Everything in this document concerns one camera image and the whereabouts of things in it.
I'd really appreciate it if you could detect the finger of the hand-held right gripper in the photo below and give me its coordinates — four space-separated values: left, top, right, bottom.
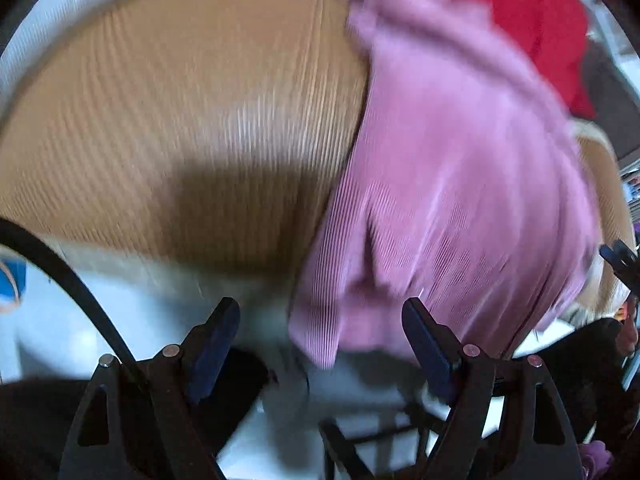
599 239 640 288

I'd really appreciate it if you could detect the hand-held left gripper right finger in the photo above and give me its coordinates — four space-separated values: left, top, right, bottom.
401 297 586 480

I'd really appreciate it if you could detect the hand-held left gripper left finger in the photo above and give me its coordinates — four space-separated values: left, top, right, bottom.
57 297 275 480

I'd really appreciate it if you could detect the pink corduroy garment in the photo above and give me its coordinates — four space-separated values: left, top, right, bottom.
289 0 601 368

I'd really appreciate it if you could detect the brown woven mat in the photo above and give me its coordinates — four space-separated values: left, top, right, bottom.
0 0 632 311

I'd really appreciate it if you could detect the red fleece blanket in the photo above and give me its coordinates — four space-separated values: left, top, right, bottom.
345 0 596 118

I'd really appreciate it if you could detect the black metal frame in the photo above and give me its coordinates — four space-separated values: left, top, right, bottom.
319 400 453 480

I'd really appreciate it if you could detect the black cable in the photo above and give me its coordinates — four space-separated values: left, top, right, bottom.
0 217 138 368

